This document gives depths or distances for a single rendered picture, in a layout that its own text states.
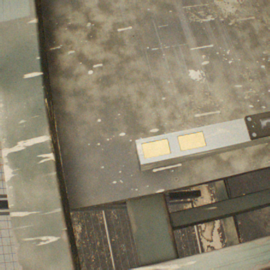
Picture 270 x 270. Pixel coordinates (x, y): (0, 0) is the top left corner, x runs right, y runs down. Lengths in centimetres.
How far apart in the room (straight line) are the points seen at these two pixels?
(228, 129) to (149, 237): 26
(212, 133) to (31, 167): 35
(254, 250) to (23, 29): 64
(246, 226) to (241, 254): 226
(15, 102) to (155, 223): 36
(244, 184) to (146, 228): 220
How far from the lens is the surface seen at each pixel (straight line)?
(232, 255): 82
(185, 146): 87
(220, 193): 208
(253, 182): 301
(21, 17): 98
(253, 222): 303
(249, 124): 90
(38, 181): 80
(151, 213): 91
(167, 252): 90
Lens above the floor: 218
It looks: 32 degrees down
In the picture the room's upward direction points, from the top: 89 degrees counter-clockwise
